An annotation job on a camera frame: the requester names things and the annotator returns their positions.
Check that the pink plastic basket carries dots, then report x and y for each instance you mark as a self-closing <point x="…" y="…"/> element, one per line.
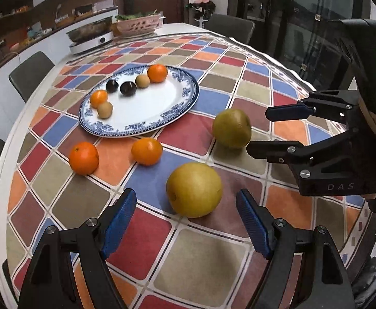
<point x="138" y="26"/>

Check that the white high chair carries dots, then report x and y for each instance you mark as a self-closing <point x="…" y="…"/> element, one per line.
<point x="204" y="8"/>

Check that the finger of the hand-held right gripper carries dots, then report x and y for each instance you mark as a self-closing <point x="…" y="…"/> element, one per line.
<point x="271" y="149"/>
<point x="287" y="111"/>

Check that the steel pan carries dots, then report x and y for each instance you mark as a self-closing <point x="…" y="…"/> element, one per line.
<point x="89" y="29"/>

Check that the white counter cabinet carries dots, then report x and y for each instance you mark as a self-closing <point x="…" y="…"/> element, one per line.
<point x="1" y="70"/>

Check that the green leafy vegetables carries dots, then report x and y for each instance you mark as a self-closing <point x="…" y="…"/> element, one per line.
<point x="133" y="15"/>

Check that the yellow round pear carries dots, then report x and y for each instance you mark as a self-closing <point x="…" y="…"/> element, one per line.
<point x="194" y="189"/>

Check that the colourful checkered tablecloth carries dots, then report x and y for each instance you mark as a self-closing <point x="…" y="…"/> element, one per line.
<point x="201" y="257"/>

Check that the glass sliding door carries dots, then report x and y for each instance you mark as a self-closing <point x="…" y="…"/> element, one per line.
<point x="304" y="16"/>

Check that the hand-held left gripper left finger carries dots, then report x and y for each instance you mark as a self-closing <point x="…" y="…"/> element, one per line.
<point x="118" y="222"/>

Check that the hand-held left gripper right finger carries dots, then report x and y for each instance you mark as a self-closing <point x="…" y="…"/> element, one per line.
<point x="252" y="225"/>

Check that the white induction cooker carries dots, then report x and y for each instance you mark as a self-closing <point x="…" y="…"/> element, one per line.
<point x="93" y="44"/>

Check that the blue-rimmed white plate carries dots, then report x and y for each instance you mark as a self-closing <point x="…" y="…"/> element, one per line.
<point x="143" y="112"/>

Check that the small brown kiwi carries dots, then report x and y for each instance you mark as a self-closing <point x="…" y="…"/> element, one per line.
<point x="142" y="80"/>
<point x="105" y="109"/>

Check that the dark purple plum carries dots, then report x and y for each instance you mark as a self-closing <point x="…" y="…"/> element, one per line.
<point x="112" y="86"/>
<point x="127" y="88"/>

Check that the green-brown round pear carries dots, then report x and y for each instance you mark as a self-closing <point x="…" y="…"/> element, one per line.
<point x="231" y="128"/>

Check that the black picture frame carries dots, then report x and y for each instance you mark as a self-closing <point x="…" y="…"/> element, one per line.
<point x="84" y="9"/>

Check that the orange tangerine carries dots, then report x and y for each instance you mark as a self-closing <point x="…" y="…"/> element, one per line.
<point x="146" y="151"/>
<point x="157" y="73"/>
<point x="98" y="98"/>
<point x="83" y="157"/>

